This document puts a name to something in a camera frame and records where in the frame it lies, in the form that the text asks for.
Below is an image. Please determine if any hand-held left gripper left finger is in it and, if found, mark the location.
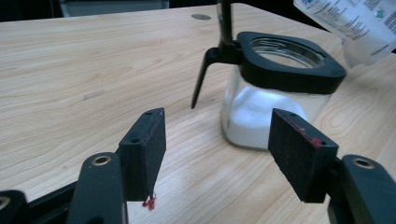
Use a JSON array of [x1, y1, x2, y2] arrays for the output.
[[118, 107, 167, 203]]

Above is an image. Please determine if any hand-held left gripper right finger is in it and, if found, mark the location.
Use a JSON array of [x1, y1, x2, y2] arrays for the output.
[[267, 107, 339, 203]]

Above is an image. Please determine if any glass jar with black lid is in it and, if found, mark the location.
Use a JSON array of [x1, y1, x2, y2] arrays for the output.
[[190, 0, 347, 151]]

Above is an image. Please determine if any white packet with blue label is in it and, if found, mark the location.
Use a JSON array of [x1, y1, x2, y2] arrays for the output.
[[292, 0, 396, 69]]

